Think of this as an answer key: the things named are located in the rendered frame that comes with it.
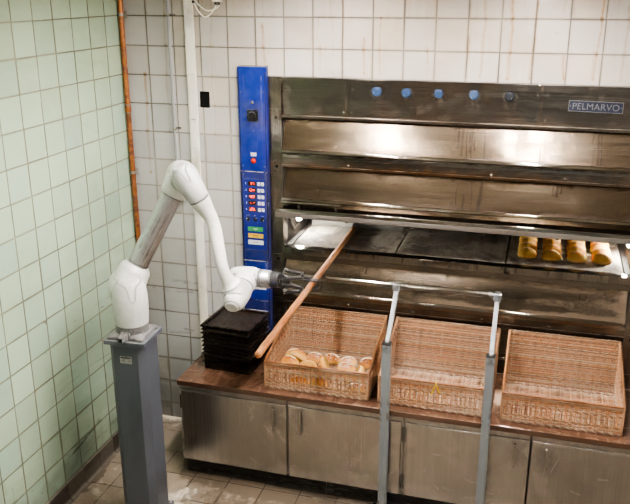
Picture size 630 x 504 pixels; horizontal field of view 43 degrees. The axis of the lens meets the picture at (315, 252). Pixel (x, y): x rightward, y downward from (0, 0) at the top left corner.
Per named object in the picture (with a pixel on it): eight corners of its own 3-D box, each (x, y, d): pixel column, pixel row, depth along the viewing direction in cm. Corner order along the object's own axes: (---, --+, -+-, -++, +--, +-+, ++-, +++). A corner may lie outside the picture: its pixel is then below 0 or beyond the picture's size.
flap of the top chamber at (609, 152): (282, 154, 419) (286, 116, 420) (644, 174, 372) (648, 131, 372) (280, 152, 415) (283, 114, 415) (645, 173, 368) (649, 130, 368)
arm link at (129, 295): (116, 331, 361) (112, 286, 354) (112, 316, 377) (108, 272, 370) (152, 326, 366) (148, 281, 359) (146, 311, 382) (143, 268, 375)
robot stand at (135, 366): (119, 522, 397) (102, 340, 365) (138, 497, 416) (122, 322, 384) (158, 528, 392) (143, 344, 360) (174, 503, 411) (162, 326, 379)
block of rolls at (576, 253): (521, 226, 472) (522, 217, 471) (606, 233, 460) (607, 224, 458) (516, 259, 417) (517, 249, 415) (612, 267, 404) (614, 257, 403)
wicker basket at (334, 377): (290, 348, 453) (289, 303, 444) (387, 360, 439) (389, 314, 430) (262, 387, 409) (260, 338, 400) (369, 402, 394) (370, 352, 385)
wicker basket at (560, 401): (503, 375, 422) (507, 327, 413) (616, 389, 407) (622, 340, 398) (497, 421, 377) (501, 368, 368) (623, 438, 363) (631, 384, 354)
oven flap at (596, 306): (284, 291, 444) (287, 255, 444) (624, 327, 397) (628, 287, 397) (282, 291, 440) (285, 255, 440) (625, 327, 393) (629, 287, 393)
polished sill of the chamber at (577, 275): (287, 250, 444) (286, 243, 442) (630, 281, 396) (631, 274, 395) (283, 253, 438) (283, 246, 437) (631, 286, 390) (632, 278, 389)
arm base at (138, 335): (101, 342, 362) (100, 331, 360) (124, 323, 383) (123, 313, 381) (138, 346, 358) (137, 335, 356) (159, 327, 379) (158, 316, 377)
